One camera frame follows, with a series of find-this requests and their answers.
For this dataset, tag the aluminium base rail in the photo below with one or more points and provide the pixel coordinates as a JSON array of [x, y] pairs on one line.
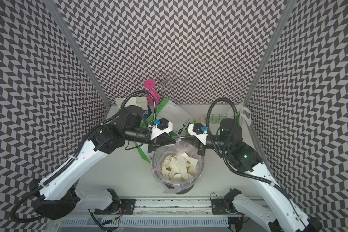
[[171, 213]]

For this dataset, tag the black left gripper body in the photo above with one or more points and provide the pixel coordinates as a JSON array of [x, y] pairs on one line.
[[154, 143]]

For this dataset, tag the pink plastic wine glass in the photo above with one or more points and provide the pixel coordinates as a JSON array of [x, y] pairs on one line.
[[150, 85]]

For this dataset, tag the green juice box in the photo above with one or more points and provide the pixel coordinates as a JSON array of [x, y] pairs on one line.
[[222, 117], [214, 119]]

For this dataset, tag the shredded receipt pieces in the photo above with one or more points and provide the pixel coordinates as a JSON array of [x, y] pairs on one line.
[[180, 168]]

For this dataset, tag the green white takeout bag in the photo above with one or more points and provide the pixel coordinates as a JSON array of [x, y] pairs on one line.
[[175, 114]]

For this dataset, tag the trash bin with plastic liner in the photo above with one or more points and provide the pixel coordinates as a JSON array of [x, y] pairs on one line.
[[178, 148]]

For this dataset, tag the blue paper bag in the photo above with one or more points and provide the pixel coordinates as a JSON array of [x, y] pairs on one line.
[[141, 102]]

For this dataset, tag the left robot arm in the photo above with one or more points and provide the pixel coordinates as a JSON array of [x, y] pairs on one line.
[[56, 195]]

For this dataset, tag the middle green juice box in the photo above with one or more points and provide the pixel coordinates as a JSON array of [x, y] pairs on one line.
[[214, 119]]

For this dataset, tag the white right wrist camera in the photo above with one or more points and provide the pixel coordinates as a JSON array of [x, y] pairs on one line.
[[199, 131]]

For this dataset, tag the right green juice box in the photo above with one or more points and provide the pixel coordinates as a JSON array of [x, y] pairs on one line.
[[222, 117]]

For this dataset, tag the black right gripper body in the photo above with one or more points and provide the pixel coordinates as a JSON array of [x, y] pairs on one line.
[[202, 151]]

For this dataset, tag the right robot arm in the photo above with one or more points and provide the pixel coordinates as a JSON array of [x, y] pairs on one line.
[[282, 214]]

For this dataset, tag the green white bag with handles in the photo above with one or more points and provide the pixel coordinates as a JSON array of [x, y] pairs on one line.
[[243, 114]]

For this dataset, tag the chrome wire glass rack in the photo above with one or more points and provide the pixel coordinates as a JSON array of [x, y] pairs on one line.
[[168, 83]]

